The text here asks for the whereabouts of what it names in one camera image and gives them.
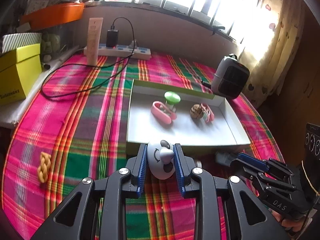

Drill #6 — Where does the white round jar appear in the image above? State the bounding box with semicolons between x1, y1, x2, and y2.
215;152;237;167

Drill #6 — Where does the pink clip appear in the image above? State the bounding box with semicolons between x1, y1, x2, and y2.
151;101;177;125
201;103;215;123

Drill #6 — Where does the panda round toy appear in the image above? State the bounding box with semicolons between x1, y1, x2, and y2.
147;139;175;180

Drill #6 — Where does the green mushroom massager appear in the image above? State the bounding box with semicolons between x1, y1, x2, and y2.
164;91;181;112

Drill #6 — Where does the person right hand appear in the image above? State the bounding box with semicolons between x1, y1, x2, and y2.
271;210;312;233

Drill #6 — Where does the white cardboard box tray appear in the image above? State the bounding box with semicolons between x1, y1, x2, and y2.
126;80;251;155

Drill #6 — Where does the grey black mini heater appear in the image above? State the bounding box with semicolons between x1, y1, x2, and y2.
210;54;250;99

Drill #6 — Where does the pink plaid tablecloth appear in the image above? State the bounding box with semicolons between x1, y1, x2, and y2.
1;53;284;239

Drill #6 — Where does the yellow heart curtain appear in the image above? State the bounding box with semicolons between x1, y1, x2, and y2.
240;0;306;108

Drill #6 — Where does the white power strip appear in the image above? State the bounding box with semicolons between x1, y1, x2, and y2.
98;43;151;60

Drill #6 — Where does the yellow shoe box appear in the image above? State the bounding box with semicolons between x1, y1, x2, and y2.
0;43;42;106

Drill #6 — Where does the white plug on strip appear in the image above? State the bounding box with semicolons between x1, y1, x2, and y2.
129;40;138;50

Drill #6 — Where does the black charger adapter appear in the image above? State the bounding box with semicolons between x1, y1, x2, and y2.
106;29;119;48

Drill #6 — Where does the green striped box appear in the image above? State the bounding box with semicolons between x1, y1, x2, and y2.
1;33;42;54

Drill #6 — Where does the pink cream tube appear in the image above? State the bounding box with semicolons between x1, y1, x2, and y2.
86;17;103;66

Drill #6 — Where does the orange box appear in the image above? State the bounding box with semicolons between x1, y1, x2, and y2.
20;3;85;31

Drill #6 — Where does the yellow braided chain toy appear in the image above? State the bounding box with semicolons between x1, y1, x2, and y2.
37;152;51;183

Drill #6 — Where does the black charger cable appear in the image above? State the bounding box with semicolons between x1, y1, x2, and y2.
40;17;136;99

